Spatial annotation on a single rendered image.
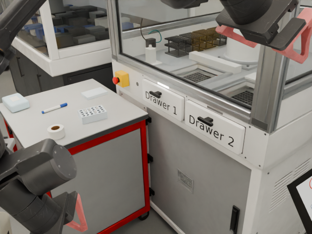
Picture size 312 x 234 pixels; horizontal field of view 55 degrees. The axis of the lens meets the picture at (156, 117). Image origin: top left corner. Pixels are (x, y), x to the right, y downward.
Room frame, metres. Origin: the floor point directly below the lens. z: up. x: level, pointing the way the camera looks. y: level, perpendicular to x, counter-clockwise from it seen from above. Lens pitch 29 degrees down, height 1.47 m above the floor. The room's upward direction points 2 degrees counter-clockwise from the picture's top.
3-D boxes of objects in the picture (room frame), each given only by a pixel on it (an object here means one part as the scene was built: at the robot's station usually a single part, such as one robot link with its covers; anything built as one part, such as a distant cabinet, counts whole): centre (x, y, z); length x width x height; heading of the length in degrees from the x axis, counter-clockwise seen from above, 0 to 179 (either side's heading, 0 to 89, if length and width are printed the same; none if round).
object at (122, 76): (1.50, 0.18, 0.88); 0.07 x 0.05 x 0.07; 36
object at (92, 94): (1.56, 0.35, 0.77); 0.13 x 0.09 x 0.02; 126
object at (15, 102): (1.45, 0.75, 0.78); 0.15 x 0.10 x 0.04; 41
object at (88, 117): (1.29, 0.31, 0.78); 0.12 x 0.08 x 0.04; 116
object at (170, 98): (1.24, -0.03, 0.87); 0.29 x 0.02 x 0.11; 36
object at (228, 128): (0.99, -0.21, 0.87); 0.29 x 0.02 x 0.11; 36
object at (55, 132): (1.13, 0.44, 0.78); 0.07 x 0.07 x 0.04
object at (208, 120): (0.97, -0.19, 0.91); 0.07 x 0.04 x 0.01; 36
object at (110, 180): (1.40, 0.45, 0.38); 0.62 x 0.58 x 0.76; 36
